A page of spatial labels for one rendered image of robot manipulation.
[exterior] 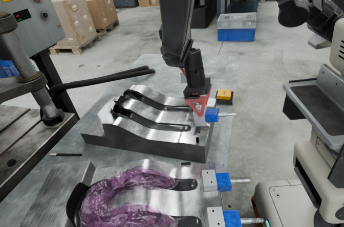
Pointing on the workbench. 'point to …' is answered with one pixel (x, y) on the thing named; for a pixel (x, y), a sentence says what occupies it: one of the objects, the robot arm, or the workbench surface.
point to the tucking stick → (65, 154)
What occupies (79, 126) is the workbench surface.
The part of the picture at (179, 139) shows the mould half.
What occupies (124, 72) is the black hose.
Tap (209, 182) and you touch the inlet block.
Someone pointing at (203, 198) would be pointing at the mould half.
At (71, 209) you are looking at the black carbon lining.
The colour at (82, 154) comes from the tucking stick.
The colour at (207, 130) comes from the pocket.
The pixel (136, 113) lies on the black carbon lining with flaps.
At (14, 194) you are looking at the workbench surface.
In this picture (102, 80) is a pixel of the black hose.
